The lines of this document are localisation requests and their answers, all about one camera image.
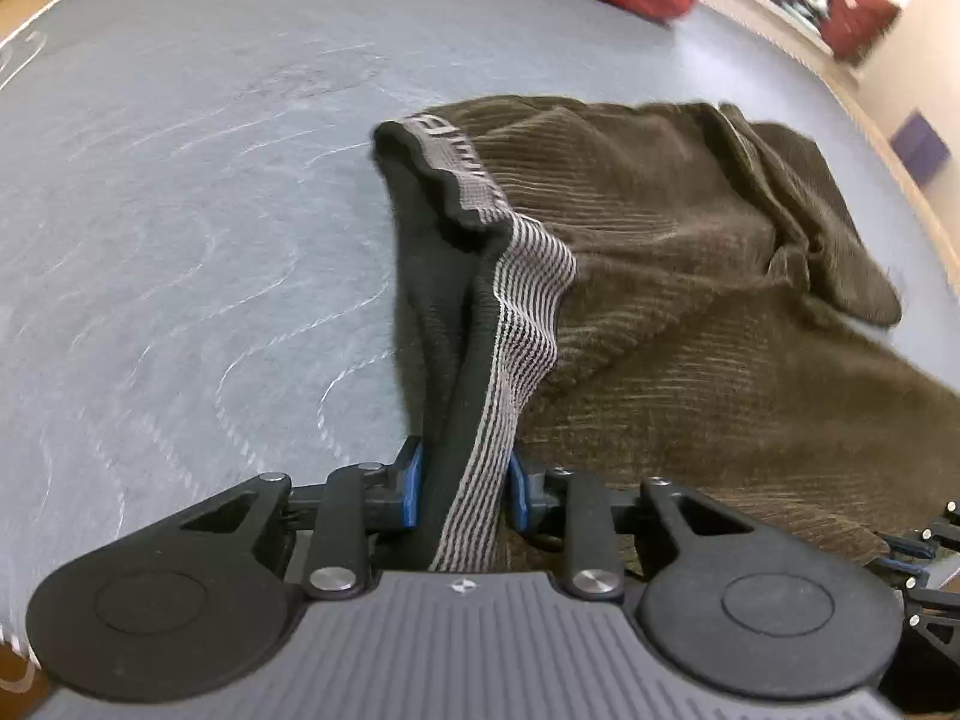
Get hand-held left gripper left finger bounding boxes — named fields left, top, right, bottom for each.
left=177, top=435, right=427, bottom=602

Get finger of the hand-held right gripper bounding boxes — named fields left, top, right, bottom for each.
left=896, top=574, right=960, bottom=665
left=876, top=499, right=960, bottom=572

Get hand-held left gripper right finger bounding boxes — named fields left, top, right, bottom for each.
left=506, top=457, right=760, bottom=602

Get purple box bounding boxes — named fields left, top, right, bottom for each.
left=890, top=111, right=950, bottom=182

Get red bag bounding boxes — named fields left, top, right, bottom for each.
left=820, top=0, right=901, bottom=62

